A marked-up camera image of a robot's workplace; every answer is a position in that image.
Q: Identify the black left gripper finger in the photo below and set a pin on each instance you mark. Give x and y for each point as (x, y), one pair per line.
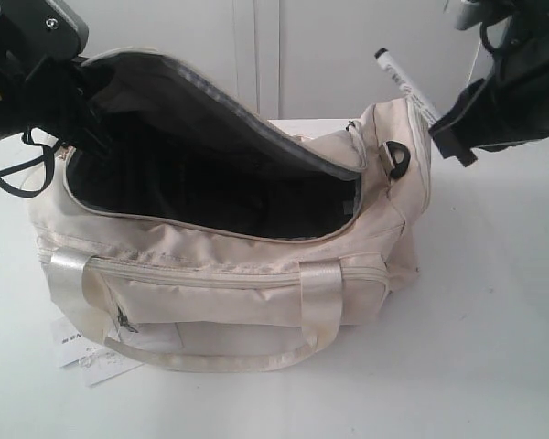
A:
(91, 123)

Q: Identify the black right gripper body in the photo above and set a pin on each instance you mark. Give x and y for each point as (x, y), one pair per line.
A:
(516, 34)

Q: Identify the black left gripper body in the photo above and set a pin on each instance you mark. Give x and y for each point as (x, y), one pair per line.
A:
(40, 90)

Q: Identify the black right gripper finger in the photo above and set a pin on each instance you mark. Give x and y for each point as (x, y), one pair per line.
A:
(465, 125)

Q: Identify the black and grey marker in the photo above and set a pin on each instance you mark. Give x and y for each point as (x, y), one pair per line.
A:
(407, 86)

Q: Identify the cream fabric duffel bag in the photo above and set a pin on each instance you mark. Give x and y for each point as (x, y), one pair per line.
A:
(210, 240)

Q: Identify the white paper hang tag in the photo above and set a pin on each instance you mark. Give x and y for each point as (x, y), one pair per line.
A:
(98, 364)

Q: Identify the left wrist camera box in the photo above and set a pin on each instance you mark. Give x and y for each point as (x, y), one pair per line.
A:
(34, 29)

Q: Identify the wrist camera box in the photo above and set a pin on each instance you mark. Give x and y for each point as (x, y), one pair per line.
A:
(34, 29)
(469, 9)

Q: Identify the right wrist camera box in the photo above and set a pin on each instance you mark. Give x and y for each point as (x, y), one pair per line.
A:
(469, 9)

